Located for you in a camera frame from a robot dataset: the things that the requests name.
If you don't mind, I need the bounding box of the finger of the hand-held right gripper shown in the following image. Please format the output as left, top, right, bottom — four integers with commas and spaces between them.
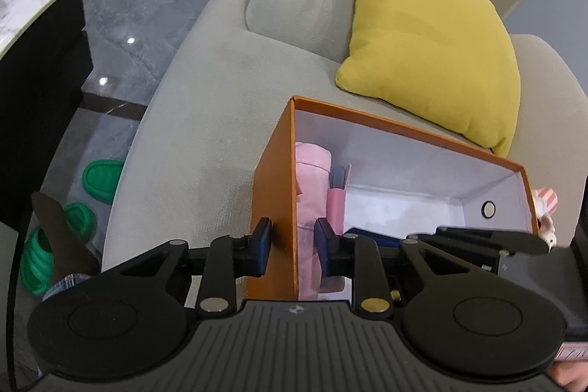
434, 226, 553, 256
406, 235, 512, 265

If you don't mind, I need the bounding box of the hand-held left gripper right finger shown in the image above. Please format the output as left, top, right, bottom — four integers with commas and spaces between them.
315, 217, 488, 316

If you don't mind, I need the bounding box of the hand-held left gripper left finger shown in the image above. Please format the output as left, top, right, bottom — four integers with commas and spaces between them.
98, 217, 274, 316

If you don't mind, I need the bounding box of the crochet bunny plush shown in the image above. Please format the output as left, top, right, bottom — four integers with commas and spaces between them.
532, 186, 559, 247

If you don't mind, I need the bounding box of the orange cardboard box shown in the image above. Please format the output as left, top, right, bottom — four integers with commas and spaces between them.
245, 96, 542, 302

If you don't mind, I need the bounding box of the person's right hand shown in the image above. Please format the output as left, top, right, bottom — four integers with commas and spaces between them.
550, 359, 588, 391

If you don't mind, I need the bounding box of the pink and grey wallet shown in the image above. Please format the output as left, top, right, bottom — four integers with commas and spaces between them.
327, 163, 352, 237

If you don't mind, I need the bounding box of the pink fabric bag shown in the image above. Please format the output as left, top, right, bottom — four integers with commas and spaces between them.
294, 141, 334, 301

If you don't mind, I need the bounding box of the beige sofa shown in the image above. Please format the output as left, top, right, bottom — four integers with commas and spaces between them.
101, 0, 588, 273

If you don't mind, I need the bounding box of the green slipper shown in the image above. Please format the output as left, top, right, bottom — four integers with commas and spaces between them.
82, 159, 126, 204
19, 203, 98, 296

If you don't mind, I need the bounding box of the yellow pillow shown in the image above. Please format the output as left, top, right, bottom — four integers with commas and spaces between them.
335, 0, 522, 158

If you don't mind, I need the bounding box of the marble top black table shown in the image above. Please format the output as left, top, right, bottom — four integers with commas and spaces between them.
0, 0, 93, 232

